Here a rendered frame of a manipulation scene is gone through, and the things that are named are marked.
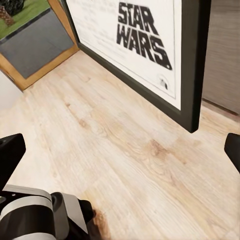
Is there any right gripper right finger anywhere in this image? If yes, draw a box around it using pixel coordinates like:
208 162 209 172
224 133 240 173

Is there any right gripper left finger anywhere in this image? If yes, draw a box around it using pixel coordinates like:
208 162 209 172
0 133 26 193

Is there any poster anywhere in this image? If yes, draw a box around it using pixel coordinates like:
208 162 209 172
59 0 212 134

